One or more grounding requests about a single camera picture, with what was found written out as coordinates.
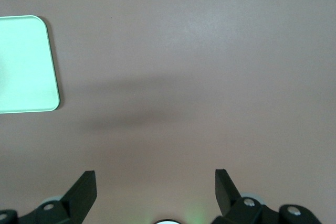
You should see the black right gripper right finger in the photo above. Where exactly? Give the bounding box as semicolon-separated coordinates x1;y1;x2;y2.
211;169;281;224

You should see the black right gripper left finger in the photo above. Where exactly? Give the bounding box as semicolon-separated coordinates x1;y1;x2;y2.
18;170;97;224

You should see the mint green rectangular tray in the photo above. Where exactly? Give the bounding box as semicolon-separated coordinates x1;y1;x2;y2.
0;15;61;114

